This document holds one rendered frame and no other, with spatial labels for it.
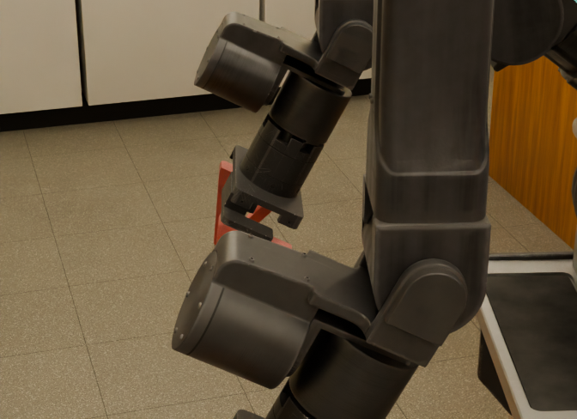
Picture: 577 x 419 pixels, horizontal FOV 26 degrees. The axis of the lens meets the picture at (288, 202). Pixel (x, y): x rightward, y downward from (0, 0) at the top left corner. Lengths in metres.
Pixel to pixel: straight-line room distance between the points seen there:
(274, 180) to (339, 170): 2.83
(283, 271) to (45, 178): 3.29
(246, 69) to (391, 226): 0.45
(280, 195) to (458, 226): 0.48
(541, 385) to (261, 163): 0.33
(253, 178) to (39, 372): 1.87
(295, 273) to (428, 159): 0.10
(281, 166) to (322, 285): 0.43
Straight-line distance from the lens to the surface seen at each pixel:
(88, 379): 2.87
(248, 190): 1.06
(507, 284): 1.02
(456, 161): 0.61
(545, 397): 0.89
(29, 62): 4.20
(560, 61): 1.09
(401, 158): 0.61
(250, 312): 0.65
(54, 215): 3.66
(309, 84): 1.05
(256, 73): 1.04
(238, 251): 0.65
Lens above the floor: 1.51
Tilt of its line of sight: 24 degrees down
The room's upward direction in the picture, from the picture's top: straight up
